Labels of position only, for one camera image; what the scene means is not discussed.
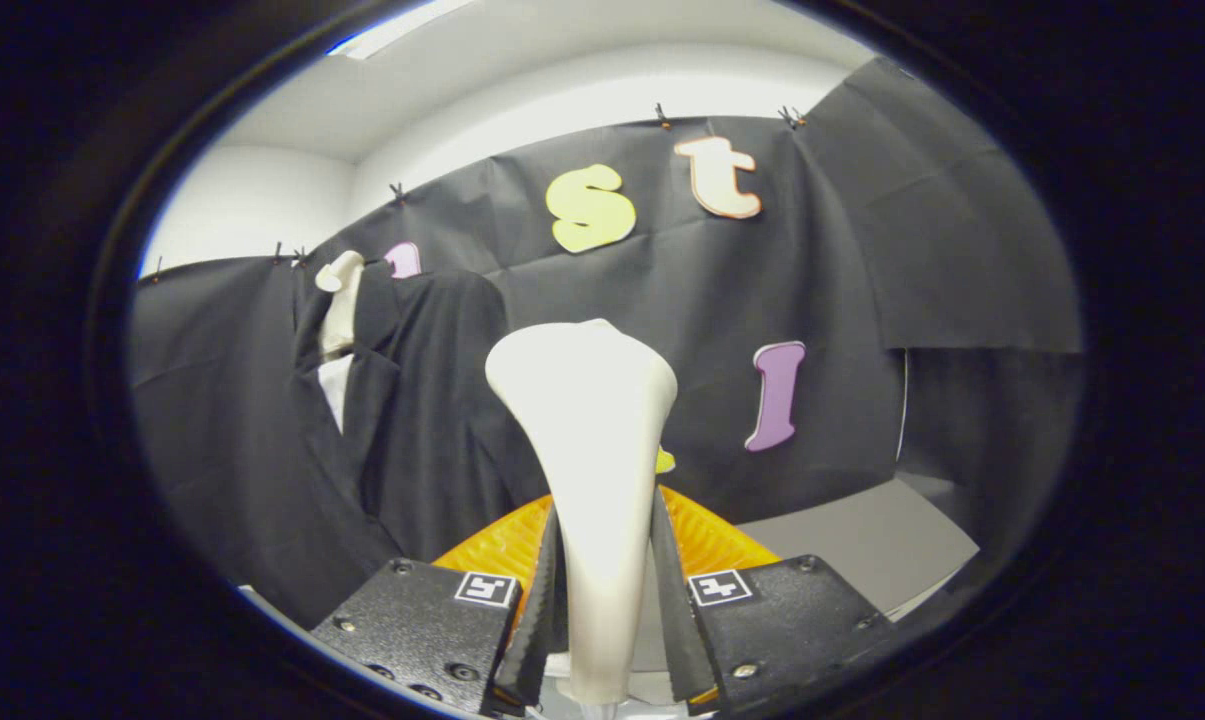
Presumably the beige cabinet with dark top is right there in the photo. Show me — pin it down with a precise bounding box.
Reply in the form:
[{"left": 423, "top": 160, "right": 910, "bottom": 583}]
[{"left": 732, "top": 475, "right": 981, "bottom": 616}]

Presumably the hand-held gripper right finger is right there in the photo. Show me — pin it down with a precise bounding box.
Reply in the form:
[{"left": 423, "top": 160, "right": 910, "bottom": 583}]
[{"left": 650, "top": 485, "right": 898, "bottom": 716}]

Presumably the white wall cable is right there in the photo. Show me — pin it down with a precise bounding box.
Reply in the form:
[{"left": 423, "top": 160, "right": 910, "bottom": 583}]
[{"left": 892, "top": 348, "right": 911, "bottom": 463}]

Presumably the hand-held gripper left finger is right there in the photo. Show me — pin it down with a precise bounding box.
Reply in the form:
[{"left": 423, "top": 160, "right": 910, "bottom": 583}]
[{"left": 310, "top": 495, "right": 561, "bottom": 716}]

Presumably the black backdrop cloth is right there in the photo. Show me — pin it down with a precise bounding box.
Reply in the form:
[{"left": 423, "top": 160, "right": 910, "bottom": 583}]
[{"left": 127, "top": 55, "right": 1085, "bottom": 631}]

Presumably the black suit jacket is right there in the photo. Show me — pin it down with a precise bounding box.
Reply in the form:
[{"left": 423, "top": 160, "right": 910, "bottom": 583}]
[{"left": 292, "top": 262, "right": 553, "bottom": 566}]

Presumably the white garment steamer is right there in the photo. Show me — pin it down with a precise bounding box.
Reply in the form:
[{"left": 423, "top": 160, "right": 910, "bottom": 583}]
[{"left": 485, "top": 318, "right": 679, "bottom": 707}]

